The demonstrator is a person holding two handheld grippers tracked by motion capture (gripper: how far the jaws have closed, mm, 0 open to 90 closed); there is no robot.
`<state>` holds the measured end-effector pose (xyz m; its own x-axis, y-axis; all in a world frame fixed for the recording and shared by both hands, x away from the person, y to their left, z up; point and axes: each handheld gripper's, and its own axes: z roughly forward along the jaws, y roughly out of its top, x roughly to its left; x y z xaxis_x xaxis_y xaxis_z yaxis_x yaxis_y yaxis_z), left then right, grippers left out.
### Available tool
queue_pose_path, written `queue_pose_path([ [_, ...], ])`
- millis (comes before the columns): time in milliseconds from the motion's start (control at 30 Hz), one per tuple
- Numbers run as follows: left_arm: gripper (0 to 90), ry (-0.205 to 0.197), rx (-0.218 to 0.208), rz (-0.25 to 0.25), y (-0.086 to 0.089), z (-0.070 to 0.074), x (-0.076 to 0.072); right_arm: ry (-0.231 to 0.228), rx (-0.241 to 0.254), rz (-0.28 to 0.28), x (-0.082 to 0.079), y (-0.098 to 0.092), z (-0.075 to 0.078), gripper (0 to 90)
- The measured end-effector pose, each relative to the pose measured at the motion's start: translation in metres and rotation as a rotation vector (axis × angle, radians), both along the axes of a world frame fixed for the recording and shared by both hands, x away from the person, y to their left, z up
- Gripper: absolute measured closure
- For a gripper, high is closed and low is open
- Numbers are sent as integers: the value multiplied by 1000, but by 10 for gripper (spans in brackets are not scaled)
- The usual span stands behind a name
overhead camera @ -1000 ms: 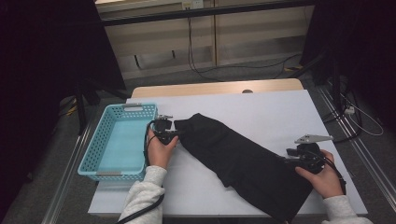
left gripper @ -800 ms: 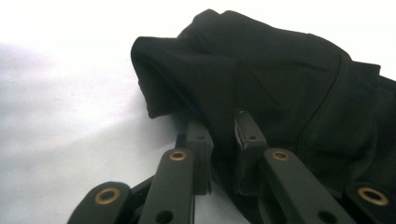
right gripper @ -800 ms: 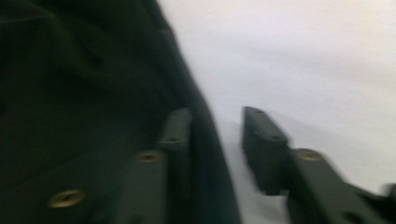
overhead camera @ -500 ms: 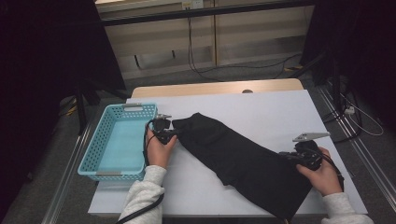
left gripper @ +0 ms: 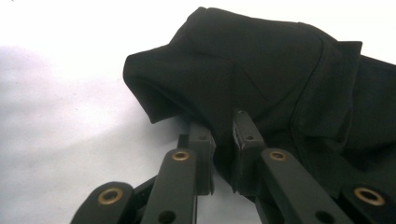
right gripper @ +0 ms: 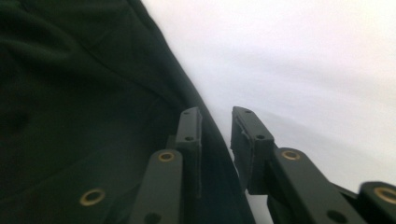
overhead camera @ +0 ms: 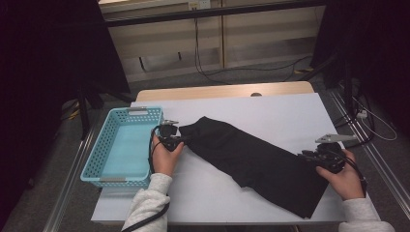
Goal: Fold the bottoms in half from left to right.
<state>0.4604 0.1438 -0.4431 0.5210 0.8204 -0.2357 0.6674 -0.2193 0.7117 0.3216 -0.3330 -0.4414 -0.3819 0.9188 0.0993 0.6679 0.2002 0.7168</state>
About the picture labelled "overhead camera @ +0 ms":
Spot hand-held gripper black cable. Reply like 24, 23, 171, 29
335, 151, 368, 197
120, 125, 172, 232

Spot black wall cable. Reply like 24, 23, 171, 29
192, 17, 313, 86

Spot wooden table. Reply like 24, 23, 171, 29
134, 80, 315, 102

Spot wide black curtain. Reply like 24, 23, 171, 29
0, 0, 132, 226

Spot black tripod stand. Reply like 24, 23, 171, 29
76, 81, 136, 141

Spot black pants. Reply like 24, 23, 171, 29
178, 115, 330, 219

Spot white wall socket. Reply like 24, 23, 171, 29
188, 0, 212, 11

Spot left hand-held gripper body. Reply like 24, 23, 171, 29
157, 119, 187, 153

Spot narrow black curtain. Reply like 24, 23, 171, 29
310, 0, 410, 136

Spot person's right hand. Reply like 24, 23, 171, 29
315, 149, 366, 201

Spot black floor cable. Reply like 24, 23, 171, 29
333, 93, 376, 149

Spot short metal floor rail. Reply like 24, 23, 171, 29
43, 125, 98, 232

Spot person's left hand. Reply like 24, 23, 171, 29
151, 134, 186, 178

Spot left hand-held gripper black cable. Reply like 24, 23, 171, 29
120, 125, 172, 232

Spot white floor cable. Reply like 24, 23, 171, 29
352, 96, 398, 142

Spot black horizontal bar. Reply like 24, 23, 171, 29
104, 0, 327, 28

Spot beige wooden cabinet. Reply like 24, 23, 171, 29
98, 0, 327, 83

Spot black upright stand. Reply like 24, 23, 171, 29
298, 51, 356, 110

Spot long metal floor rail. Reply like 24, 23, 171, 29
328, 88, 410, 211

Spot right hand-held gripper black cable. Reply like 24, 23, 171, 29
335, 151, 368, 197

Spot light blue plastic basket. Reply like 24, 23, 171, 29
79, 106, 166, 189

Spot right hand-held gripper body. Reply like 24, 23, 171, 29
298, 133, 358, 175

